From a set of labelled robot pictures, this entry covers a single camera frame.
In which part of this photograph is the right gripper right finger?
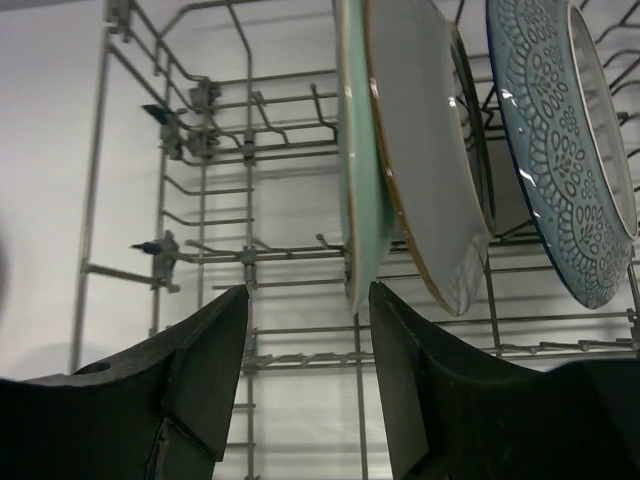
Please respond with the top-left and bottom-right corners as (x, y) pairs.
(369, 282), (639, 479)

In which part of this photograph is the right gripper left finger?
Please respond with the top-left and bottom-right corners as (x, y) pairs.
(1, 285), (248, 479)

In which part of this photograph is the green plate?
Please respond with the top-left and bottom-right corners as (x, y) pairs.
(335, 1), (395, 314)

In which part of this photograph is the grey plate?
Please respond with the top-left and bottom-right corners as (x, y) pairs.
(364, 1), (496, 316)

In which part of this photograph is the blue patterned plate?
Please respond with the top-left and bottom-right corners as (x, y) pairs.
(486, 1), (638, 309)

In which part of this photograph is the metal wire dish rack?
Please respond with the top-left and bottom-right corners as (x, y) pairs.
(69, 0), (640, 480)

